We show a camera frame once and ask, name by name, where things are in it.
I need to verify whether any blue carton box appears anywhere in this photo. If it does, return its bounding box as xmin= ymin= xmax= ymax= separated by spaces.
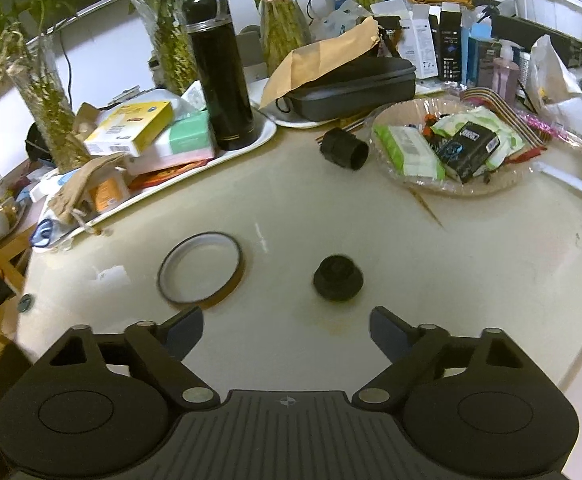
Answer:
xmin=463 ymin=24 xmax=502 ymax=89

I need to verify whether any long white oval tray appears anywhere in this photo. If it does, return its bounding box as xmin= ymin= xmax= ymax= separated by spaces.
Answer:
xmin=30 ymin=117 xmax=278 ymax=254

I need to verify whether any red flat packet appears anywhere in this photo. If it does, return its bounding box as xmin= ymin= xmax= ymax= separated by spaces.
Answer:
xmin=130 ymin=159 xmax=212 ymax=192

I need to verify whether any white carton box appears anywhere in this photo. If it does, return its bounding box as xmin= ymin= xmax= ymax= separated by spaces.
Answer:
xmin=400 ymin=7 xmax=440 ymax=81

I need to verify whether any ribbed glass vase with bamboo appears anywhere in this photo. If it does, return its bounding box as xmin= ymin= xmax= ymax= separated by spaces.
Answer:
xmin=111 ymin=0 xmax=212 ymax=97

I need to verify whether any black round lens cap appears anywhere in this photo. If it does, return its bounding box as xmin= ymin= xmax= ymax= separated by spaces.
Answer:
xmin=313 ymin=254 xmax=364 ymax=303

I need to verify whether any large glass vase with bamboo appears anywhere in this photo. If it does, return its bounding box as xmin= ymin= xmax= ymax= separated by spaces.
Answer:
xmin=0 ymin=0 xmax=92 ymax=172

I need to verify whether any rainbow ribbon cable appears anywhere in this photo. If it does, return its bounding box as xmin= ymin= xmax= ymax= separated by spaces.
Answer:
xmin=460 ymin=87 xmax=548 ymax=152

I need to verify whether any green tissue pack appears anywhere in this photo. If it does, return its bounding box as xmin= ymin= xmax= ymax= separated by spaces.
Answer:
xmin=163 ymin=109 xmax=217 ymax=161

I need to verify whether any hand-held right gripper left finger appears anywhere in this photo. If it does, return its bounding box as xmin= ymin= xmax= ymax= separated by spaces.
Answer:
xmin=35 ymin=306 xmax=220 ymax=409

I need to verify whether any short black tube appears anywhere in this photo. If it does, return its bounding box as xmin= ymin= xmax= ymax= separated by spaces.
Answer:
xmin=319 ymin=127 xmax=370 ymax=171

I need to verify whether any thin brown tape ring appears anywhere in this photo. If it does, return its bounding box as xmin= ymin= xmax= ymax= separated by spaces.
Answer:
xmin=158 ymin=232 xmax=244 ymax=307

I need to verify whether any brown drawstring pouch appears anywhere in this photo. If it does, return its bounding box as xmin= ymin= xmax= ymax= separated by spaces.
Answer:
xmin=48 ymin=153 xmax=132 ymax=227

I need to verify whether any green wipes pack with barcode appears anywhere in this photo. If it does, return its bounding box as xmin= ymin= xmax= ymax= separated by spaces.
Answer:
xmin=373 ymin=124 xmax=446 ymax=181

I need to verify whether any brown paper envelope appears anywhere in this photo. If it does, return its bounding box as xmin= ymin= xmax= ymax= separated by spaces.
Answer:
xmin=259 ymin=17 xmax=380 ymax=111

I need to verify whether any black carton box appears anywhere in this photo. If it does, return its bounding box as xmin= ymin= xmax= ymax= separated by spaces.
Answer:
xmin=438 ymin=2 xmax=465 ymax=82

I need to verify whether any narrow glass vase with bamboo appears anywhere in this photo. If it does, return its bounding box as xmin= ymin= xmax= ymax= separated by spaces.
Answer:
xmin=243 ymin=0 xmax=312 ymax=79

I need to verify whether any yellow cardboard box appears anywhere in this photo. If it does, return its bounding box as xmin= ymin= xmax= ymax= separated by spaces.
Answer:
xmin=84 ymin=100 xmax=174 ymax=157

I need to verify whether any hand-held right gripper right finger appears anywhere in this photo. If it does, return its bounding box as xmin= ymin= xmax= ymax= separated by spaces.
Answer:
xmin=352 ymin=305 xmax=536 ymax=407

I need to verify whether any white plastic bag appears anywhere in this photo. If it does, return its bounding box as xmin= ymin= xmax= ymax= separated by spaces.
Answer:
xmin=527 ymin=34 xmax=582 ymax=142

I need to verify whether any white plastic food container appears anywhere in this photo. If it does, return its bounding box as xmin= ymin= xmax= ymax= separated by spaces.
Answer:
xmin=502 ymin=0 xmax=582 ymax=44

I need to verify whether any green and white wipes pack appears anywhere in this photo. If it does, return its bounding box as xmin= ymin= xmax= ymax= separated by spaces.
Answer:
xmin=433 ymin=107 xmax=525 ymax=172

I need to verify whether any pink pump bottle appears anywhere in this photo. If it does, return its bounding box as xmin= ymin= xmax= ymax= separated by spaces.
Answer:
xmin=491 ymin=42 xmax=522 ymax=104

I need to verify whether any black hard case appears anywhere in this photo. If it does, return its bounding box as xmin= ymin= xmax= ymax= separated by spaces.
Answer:
xmin=274 ymin=56 xmax=417 ymax=122

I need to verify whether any black thermos bottle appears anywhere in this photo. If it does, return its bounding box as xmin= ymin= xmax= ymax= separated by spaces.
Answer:
xmin=181 ymin=0 xmax=257 ymax=152

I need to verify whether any clear glass bowl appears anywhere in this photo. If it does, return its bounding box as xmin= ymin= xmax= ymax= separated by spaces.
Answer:
xmin=370 ymin=98 xmax=538 ymax=197

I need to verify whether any black foil packet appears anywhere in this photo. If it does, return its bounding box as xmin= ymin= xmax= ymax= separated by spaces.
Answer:
xmin=438 ymin=122 xmax=501 ymax=184

